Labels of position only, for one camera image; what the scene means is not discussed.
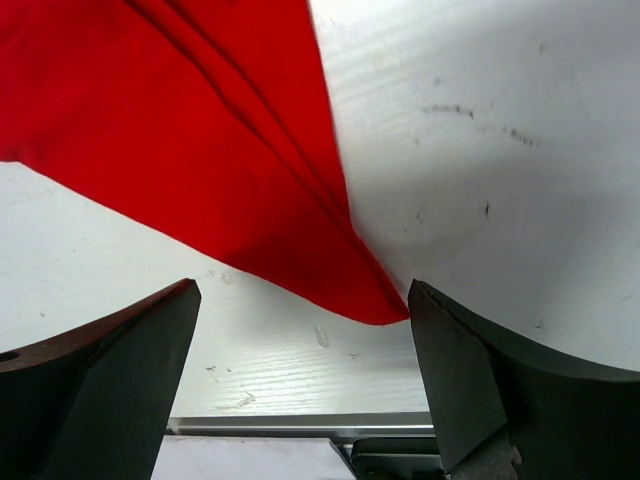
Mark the red t shirt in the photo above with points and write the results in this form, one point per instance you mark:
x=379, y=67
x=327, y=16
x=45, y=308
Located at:
x=208, y=121

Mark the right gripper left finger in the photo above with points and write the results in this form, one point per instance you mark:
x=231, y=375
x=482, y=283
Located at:
x=94, y=402

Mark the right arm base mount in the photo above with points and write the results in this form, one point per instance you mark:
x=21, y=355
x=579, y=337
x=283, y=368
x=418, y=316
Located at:
x=397, y=458

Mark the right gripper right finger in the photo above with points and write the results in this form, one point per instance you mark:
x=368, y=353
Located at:
x=506, y=407

